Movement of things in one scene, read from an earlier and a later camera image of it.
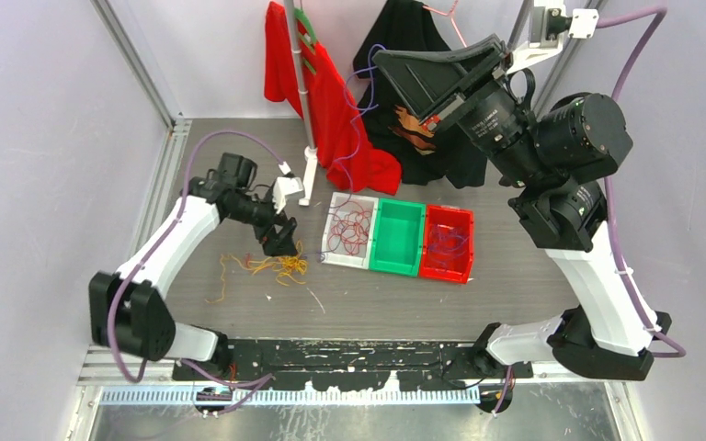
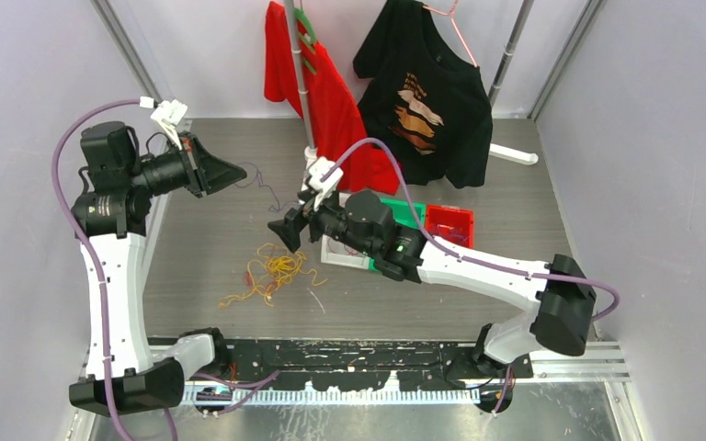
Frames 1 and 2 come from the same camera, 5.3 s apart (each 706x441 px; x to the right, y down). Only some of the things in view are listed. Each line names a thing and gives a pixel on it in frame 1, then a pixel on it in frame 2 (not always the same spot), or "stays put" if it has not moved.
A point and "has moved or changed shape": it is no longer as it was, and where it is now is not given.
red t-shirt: x=335 y=114 stays put
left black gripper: x=277 y=243 → x=205 y=172
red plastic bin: x=448 y=243 stays put
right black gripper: x=434 y=82 → x=290 y=228
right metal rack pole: x=519 y=24 stays put
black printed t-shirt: x=424 y=153 stays put
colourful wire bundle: x=291 y=269 has moved or changed shape
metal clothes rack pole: x=297 y=52 stays put
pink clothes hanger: x=449 y=14 stays put
